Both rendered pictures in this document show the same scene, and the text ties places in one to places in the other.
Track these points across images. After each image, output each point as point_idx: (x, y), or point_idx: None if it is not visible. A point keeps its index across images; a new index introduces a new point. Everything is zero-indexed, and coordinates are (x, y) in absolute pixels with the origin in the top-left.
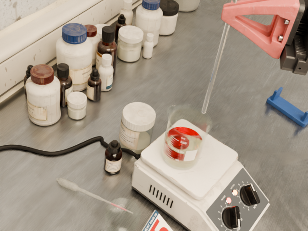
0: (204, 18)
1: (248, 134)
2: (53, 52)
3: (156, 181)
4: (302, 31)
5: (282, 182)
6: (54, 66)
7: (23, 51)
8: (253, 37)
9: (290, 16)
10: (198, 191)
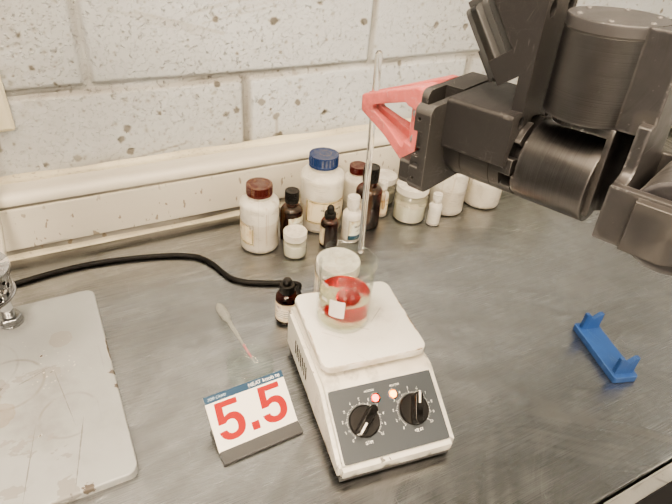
0: None
1: (505, 355)
2: None
3: (298, 336)
4: None
5: (510, 435)
6: None
7: (267, 167)
8: (389, 136)
9: (415, 103)
10: (328, 360)
